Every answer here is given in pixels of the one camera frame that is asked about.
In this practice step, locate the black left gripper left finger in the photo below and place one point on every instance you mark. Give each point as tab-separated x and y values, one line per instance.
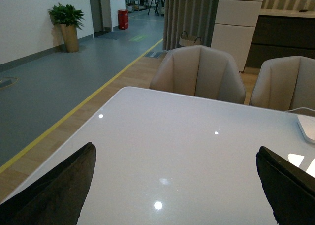
57	197

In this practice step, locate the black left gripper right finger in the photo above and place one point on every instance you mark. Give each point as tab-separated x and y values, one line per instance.
289	190

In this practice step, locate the red cabinet box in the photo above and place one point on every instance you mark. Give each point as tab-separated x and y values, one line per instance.
123	19

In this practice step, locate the tan tall plant pot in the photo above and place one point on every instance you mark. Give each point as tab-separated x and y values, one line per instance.
70	39

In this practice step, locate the dark counter cabinet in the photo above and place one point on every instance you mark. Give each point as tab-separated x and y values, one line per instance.
282	33

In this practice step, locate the white cabinet column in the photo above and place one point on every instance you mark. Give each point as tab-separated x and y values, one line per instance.
234	28

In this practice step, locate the beige chair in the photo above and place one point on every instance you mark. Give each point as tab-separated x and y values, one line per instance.
286	84
200	71

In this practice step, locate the white flat box device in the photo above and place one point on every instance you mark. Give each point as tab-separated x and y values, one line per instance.
307	127

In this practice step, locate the distant desk with legs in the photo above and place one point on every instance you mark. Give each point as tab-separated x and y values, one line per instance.
157	5

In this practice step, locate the beige chair right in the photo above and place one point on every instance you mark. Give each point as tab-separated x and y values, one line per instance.
286	84

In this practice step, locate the beige chair left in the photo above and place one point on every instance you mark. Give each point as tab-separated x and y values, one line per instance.
200	71

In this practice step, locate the woven basket with handles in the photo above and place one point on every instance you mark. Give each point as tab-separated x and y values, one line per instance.
189	40

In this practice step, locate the green potted plant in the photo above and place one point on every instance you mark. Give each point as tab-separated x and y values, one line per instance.
67	15

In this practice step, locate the grey curtain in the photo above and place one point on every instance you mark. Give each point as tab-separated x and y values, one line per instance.
196	17

